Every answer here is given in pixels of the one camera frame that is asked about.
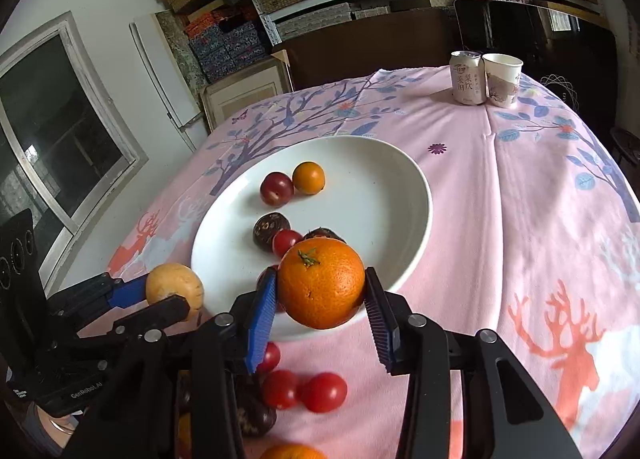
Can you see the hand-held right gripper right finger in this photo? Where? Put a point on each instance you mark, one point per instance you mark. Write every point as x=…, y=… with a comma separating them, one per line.
x=377, y=329

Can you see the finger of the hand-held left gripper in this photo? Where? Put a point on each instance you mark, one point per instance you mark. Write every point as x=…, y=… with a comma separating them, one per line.
x=155, y=313
x=127, y=291

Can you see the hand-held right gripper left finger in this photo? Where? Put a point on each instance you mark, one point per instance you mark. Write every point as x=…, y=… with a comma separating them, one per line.
x=261, y=324

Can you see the pale yellow round fruit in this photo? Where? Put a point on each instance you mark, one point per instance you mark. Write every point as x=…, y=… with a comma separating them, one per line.
x=172, y=284

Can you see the mandarin with green stem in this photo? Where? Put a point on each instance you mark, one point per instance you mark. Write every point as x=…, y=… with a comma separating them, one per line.
x=320, y=284

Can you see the white round plate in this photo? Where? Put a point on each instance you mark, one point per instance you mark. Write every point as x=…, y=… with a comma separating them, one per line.
x=370, y=199

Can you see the dark brown water chestnut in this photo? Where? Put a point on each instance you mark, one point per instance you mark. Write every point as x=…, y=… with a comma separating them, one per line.
x=255, y=414
x=269, y=229
x=322, y=234

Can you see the orange citrus fruit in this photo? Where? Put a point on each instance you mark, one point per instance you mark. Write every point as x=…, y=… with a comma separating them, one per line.
x=292, y=453

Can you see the red plum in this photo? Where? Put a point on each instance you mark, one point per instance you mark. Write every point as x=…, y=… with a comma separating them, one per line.
x=276, y=188

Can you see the small yellow-orange citrus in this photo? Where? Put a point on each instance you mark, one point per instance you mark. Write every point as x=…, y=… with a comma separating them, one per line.
x=308, y=178

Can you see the pink printed tablecloth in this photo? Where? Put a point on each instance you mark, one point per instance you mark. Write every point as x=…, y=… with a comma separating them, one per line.
x=500, y=219

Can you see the white framed window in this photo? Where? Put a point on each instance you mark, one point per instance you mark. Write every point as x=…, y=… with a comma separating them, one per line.
x=50, y=139

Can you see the white board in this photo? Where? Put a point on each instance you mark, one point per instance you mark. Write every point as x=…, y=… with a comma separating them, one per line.
x=160, y=74

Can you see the green patterned board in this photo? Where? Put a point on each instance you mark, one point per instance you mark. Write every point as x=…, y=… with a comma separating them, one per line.
x=175, y=39

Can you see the stack of blue floral boxes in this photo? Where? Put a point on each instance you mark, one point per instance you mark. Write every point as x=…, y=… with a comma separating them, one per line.
x=225, y=46

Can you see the white drink can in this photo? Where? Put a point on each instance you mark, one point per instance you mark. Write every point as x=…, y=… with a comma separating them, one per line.
x=467, y=78

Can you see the white paper cup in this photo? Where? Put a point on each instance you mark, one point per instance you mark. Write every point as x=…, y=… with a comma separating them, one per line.
x=502, y=81

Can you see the brown wooden board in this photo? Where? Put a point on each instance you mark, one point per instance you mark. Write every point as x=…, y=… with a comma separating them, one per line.
x=360, y=49

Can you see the stack of grey patterned boxes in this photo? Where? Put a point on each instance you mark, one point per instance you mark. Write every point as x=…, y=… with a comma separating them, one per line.
x=315, y=21

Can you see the dark wooden chair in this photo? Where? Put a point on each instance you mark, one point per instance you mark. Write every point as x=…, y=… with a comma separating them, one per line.
x=625, y=144

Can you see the black glossy panel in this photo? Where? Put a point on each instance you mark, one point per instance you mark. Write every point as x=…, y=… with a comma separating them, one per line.
x=510, y=26

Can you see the pale wooden picture frame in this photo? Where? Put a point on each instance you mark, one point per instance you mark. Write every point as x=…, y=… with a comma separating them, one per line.
x=245, y=94

